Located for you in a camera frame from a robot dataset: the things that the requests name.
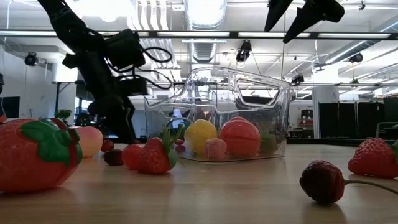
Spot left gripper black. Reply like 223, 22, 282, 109
81, 67, 137, 144

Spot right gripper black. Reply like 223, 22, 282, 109
264, 0, 345, 44

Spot pink toy peach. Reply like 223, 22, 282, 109
70, 125, 104, 159

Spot large red toy strawberry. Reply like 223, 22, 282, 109
0, 117, 84, 193

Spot round red toy tomato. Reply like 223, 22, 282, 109
219, 116, 262, 158

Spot small red toy strawberry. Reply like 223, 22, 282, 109
347, 137, 398, 180
136, 123, 184, 175
121, 143, 144, 171
257, 130, 279, 156

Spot dark red toy cherry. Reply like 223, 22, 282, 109
299, 159, 398, 205
100, 139, 115, 153
103, 148, 124, 166

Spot green background plant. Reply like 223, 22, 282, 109
54, 108, 73, 124

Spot black ceiling spotlight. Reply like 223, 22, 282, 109
348, 52, 364, 64
290, 73, 305, 85
24, 52, 40, 67
235, 40, 252, 63

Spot black overhead rig beam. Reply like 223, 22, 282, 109
0, 29, 398, 40

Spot black metal stand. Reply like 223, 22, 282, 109
51, 80, 94, 119

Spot yellow toy lemon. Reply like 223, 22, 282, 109
183, 119, 218, 155

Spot small pink toy fruit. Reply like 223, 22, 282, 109
203, 138, 228, 161

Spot clear plastic container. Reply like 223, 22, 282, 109
144, 66, 292, 163

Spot shelf with red boxes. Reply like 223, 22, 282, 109
300, 108, 315, 131

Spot black partition panels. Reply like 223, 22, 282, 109
318, 98, 398, 140

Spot grey chair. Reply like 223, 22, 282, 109
375, 121, 398, 140

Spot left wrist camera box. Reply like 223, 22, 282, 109
115, 75, 149, 96

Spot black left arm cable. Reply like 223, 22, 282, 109
104, 46, 174, 91

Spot silver ventilation duct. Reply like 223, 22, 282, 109
183, 0, 228, 63

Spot black wall monitor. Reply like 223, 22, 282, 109
0, 96, 21, 119

